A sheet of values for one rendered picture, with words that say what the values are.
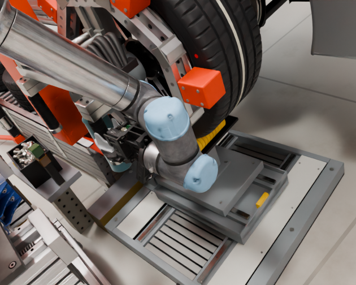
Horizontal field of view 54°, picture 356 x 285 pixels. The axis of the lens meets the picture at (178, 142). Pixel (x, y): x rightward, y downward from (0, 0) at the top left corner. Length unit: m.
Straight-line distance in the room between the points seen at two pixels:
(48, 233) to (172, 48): 0.52
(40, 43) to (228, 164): 1.11
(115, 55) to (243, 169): 0.86
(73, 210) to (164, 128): 1.31
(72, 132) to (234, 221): 0.76
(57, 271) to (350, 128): 1.56
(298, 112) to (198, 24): 1.31
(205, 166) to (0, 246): 0.48
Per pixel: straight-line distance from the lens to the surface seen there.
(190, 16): 0.91
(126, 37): 1.18
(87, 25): 1.09
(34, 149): 1.42
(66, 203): 1.82
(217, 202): 1.45
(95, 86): 0.66
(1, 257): 0.85
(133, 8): 0.90
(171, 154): 0.64
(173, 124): 0.60
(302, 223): 1.52
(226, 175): 1.54
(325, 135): 1.97
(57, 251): 0.88
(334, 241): 1.57
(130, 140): 0.80
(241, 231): 1.42
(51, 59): 0.63
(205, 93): 0.87
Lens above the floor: 1.34
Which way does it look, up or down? 39 degrees down
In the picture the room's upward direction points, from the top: 23 degrees counter-clockwise
